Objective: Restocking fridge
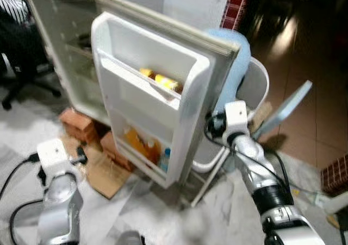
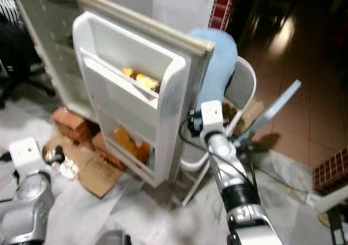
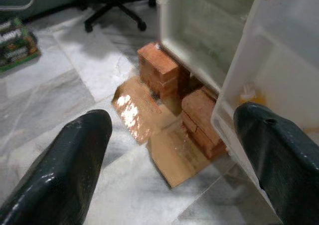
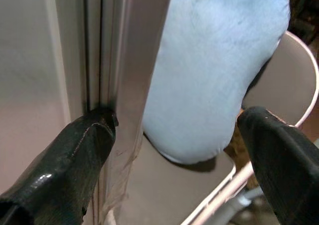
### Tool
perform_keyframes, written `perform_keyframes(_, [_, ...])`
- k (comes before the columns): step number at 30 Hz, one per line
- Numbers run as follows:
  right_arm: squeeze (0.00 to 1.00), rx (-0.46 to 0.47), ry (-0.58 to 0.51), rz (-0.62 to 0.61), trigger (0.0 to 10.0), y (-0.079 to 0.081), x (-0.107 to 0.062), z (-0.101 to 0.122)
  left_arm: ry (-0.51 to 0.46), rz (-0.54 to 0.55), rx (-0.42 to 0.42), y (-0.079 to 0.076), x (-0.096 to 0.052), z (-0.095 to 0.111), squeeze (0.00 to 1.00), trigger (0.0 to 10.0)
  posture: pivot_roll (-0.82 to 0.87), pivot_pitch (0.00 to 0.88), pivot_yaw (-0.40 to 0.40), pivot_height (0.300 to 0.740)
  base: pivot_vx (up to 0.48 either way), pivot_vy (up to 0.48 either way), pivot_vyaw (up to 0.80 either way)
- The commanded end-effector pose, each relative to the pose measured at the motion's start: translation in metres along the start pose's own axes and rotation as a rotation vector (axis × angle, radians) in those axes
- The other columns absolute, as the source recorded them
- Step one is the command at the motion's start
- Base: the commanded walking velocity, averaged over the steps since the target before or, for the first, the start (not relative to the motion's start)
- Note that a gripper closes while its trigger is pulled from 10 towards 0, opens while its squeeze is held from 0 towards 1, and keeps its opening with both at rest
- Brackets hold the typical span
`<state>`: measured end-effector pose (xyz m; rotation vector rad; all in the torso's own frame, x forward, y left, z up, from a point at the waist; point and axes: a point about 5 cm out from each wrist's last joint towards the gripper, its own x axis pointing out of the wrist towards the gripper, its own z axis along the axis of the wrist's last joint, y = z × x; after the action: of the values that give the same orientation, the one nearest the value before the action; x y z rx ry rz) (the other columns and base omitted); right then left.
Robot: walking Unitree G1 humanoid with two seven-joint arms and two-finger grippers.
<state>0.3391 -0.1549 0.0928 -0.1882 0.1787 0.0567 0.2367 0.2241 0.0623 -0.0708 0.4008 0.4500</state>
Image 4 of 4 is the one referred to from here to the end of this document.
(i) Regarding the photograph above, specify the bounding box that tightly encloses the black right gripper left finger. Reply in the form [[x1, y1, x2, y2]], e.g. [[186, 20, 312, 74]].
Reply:
[[0, 106, 119, 225]]

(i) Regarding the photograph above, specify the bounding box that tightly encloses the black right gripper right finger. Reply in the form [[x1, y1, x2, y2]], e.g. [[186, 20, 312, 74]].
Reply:
[[236, 106, 319, 225]]

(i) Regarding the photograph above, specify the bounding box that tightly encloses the light blue cloth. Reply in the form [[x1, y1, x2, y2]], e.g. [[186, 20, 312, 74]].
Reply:
[[141, 0, 292, 165]]

